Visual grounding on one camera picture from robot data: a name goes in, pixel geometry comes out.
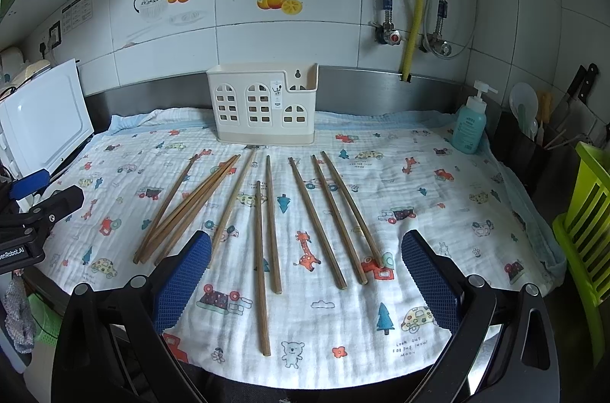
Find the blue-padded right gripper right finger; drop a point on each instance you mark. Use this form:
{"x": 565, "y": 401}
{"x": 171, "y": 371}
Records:
{"x": 437, "y": 278}

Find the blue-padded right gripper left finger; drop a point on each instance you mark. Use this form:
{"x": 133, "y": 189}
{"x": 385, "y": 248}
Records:
{"x": 175, "y": 279}

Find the wooden chopstick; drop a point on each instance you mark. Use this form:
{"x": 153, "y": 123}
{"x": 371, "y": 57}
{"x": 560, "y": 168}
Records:
{"x": 229, "y": 208}
{"x": 165, "y": 228}
{"x": 262, "y": 313}
{"x": 274, "y": 255}
{"x": 319, "y": 229}
{"x": 194, "y": 209}
{"x": 163, "y": 208}
{"x": 341, "y": 227}
{"x": 354, "y": 208}

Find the white appliance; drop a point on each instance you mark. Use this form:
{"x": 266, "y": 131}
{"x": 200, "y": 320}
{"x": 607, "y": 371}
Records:
{"x": 44, "y": 121}

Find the printed white muslin cloth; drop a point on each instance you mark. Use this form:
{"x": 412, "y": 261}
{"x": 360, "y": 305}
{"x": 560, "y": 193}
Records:
{"x": 403, "y": 174}

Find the black utensil container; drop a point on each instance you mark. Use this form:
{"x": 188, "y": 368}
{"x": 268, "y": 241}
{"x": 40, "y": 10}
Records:
{"x": 548, "y": 175}

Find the green plastic dish rack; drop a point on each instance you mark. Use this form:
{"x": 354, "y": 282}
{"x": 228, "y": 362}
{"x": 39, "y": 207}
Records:
{"x": 583, "y": 235}

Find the teal soap pump bottle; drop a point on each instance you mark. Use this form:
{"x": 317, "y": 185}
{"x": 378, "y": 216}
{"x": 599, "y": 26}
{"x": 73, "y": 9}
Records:
{"x": 472, "y": 120}

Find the white ladle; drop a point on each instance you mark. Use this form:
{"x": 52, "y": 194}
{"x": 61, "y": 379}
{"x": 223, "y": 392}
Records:
{"x": 524, "y": 106}

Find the cream plastic utensil holder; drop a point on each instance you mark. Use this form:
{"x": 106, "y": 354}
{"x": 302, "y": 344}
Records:
{"x": 264, "y": 103}

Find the metal water valve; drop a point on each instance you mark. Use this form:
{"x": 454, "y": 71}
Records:
{"x": 436, "y": 45}

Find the wall socket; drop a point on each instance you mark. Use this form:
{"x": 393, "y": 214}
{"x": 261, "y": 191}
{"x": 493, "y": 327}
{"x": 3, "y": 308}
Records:
{"x": 54, "y": 35}

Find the black-handled kitchen knife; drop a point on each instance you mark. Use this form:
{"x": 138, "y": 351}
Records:
{"x": 571, "y": 106}

